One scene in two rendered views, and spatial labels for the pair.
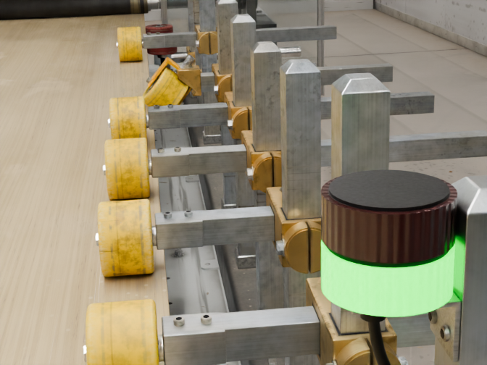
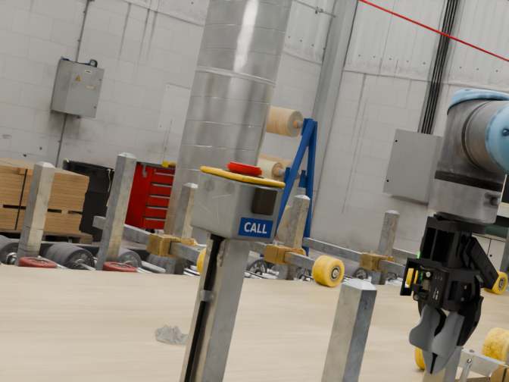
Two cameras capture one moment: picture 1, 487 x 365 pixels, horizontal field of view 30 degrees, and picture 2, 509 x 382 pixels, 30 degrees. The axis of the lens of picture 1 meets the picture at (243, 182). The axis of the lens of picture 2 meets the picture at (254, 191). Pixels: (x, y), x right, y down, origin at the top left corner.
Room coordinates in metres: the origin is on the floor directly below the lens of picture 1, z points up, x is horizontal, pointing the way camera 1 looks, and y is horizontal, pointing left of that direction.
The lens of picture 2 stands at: (-0.80, -0.98, 1.26)
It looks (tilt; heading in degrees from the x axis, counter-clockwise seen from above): 3 degrees down; 49
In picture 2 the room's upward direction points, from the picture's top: 12 degrees clockwise
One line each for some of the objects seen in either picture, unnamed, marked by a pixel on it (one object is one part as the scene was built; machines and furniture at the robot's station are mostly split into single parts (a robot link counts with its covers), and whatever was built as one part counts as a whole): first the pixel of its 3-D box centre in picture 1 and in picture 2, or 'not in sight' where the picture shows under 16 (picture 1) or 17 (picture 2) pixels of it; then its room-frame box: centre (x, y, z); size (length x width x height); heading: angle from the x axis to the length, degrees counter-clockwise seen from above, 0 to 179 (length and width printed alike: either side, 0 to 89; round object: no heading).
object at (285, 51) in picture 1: (227, 56); not in sight; (2.67, 0.03, 0.81); 0.44 x 0.03 x 0.04; 96
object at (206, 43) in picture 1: (207, 39); not in sight; (2.15, 0.07, 0.95); 0.14 x 0.06 x 0.05; 6
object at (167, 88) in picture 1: (164, 92); not in sight; (1.66, 0.14, 0.93); 0.09 x 0.08 x 0.09; 96
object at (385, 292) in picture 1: (386, 265); not in sight; (0.38, -0.06, 1.13); 0.06 x 0.06 x 0.02
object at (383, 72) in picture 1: (296, 77); not in sight; (1.68, -0.10, 0.95); 0.37 x 0.03 x 0.03; 96
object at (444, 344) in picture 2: not in sight; (441, 344); (0.23, -0.22, 1.05); 0.06 x 0.03 x 0.09; 6
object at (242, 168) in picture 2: not in sight; (243, 172); (-0.12, -0.17, 1.22); 0.04 x 0.04 x 0.02
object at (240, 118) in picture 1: (243, 115); not in sight; (1.40, 0.00, 0.95); 0.14 x 0.06 x 0.05; 6
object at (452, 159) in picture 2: not in sight; (479, 139); (0.23, -0.21, 1.32); 0.10 x 0.09 x 0.12; 60
